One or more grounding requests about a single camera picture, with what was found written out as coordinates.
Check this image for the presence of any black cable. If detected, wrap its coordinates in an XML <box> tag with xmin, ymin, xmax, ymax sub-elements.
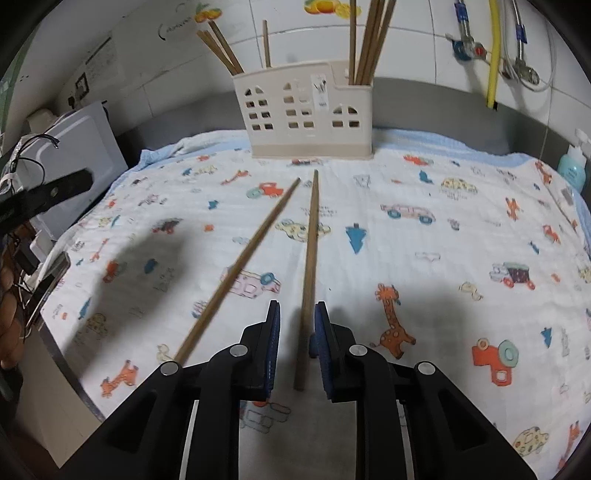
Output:
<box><xmin>0</xmin><ymin>134</ymin><xmax>61</xmax><ymax>185</ymax></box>

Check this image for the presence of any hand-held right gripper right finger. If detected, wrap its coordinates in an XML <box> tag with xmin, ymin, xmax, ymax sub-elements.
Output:
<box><xmin>308</xmin><ymin>301</ymin><xmax>539</xmax><ymax>480</ymax></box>

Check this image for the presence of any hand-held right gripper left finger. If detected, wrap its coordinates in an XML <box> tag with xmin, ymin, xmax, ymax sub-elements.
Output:
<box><xmin>58</xmin><ymin>299</ymin><xmax>281</xmax><ymax>480</ymax></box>

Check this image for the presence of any metal angle valve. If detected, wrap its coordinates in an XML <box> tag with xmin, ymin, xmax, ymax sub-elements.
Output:
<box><xmin>505</xmin><ymin>58</ymin><xmax>541</xmax><ymax>86</ymax></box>
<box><xmin>445</xmin><ymin>32</ymin><xmax>488</xmax><ymax>63</ymax></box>

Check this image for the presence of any white microwave oven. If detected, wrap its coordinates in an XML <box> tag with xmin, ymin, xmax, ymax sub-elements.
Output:
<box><xmin>28</xmin><ymin>100</ymin><xmax>130</xmax><ymax>241</ymax></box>

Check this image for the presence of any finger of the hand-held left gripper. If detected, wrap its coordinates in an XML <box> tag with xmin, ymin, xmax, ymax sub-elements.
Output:
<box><xmin>18</xmin><ymin>168</ymin><xmax>95</xmax><ymax>214</ymax></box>

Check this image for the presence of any teal soap pump bottle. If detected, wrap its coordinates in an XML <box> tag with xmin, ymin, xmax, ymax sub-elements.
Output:
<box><xmin>556</xmin><ymin>129</ymin><xmax>591</xmax><ymax>192</ymax></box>

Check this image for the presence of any cartoon printed white blanket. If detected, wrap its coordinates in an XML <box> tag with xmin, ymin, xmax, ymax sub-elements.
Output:
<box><xmin>39</xmin><ymin>127</ymin><xmax>591</xmax><ymax>480</ymax></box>

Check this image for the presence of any cream plastic utensil holder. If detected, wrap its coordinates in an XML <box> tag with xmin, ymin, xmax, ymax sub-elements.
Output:
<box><xmin>232</xmin><ymin>60</ymin><xmax>374</xmax><ymax>160</ymax></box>

